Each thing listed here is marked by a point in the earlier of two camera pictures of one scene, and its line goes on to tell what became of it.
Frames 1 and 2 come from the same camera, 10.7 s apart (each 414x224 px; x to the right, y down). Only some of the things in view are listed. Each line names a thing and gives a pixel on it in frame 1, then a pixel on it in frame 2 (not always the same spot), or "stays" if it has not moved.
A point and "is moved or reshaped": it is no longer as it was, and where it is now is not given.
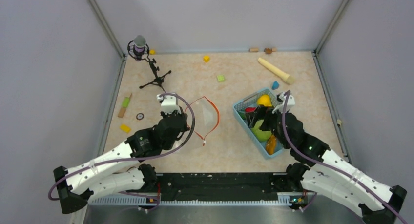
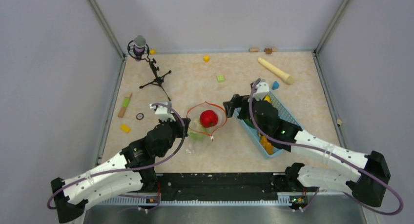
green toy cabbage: x=262 y=135 is moved or reshaped
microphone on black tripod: x=138 y=49 stays
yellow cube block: x=206 y=58 stays
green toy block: x=220 y=78 stays
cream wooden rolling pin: x=284 y=76 stays
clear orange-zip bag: x=202 y=116 is moved or reshaped
